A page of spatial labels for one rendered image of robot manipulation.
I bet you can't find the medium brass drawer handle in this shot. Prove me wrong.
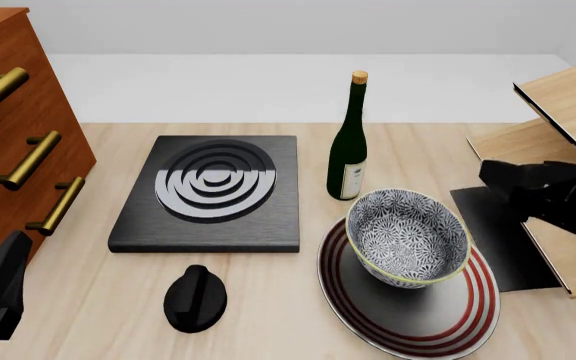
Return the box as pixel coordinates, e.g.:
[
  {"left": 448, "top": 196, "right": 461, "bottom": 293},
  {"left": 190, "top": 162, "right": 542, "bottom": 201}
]
[{"left": 0, "top": 129, "right": 63, "bottom": 192}]

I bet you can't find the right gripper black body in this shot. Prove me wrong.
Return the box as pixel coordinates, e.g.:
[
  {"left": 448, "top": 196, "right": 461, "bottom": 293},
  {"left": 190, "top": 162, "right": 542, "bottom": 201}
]
[{"left": 520, "top": 160, "right": 576, "bottom": 249}]

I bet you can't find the flat black stove plate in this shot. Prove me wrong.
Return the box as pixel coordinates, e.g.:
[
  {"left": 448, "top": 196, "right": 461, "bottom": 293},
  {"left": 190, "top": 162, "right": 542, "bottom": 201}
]
[{"left": 107, "top": 134, "right": 302, "bottom": 255}]

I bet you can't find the pale wooden rack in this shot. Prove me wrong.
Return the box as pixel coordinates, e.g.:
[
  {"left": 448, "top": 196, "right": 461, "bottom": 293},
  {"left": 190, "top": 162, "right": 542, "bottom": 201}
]
[{"left": 449, "top": 55, "right": 576, "bottom": 300}]

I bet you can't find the dark green wine bottle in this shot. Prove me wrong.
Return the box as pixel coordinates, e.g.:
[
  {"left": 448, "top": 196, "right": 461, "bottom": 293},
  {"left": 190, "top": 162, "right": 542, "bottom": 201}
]
[{"left": 326, "top": 69, "right": 370, "bottom": 202}]

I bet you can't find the cabinet drawer, medium brass handle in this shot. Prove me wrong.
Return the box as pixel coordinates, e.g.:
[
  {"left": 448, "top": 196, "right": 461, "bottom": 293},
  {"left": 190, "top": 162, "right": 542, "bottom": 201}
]
[{"left": 0, "top": 66, "right": 80, "bottom": 258}]

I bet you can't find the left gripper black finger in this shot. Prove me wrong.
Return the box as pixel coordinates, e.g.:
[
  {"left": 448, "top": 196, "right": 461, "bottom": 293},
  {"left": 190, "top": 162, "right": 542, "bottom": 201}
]
[{"left": 0, "top": 229, "right": 34, "bottom": 312}]

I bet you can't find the short brass drawer handle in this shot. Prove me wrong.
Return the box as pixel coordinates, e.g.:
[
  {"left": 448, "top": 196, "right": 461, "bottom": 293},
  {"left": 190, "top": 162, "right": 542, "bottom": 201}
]
[{"left": 24, "top": 175, "right": 87, "bottom": 237}]

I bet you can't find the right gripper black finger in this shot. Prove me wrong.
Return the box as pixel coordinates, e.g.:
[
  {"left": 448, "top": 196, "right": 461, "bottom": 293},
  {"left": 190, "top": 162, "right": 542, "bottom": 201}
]
[{"left": 478, "top": 159, "right": 552, "bottom": 211}]

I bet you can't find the cabinet drawer, long brass handle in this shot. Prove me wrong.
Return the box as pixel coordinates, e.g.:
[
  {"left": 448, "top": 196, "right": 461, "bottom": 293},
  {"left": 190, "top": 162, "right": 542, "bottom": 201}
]
[{"left": 0, "top": 9, "right": 55, "bottom": 153}]

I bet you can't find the white plate with red rings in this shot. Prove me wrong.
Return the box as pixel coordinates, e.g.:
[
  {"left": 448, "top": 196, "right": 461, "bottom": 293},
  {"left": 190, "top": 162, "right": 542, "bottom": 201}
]
[{"left": 316, "top": 214, "right": 502, "bottom": 358}]

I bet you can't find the black-white patterned bowl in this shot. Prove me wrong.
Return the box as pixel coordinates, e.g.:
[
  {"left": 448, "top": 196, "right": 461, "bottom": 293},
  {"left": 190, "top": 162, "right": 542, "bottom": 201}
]
[{"left": 344, "top": 187, "right": 471, "bottom": 291}]

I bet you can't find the cabinet drawer, short brass handle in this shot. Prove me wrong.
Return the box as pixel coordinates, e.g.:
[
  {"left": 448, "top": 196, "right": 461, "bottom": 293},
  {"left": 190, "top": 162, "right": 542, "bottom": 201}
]
[{"left": 0, "top": 123, "right": 97, "bottom": 279}]

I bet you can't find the round black stove knob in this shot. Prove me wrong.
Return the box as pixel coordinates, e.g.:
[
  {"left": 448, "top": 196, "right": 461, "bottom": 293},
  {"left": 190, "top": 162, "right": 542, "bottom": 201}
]
[{"left": 162, "top": 264, "right": 230, "bottom": 334}]

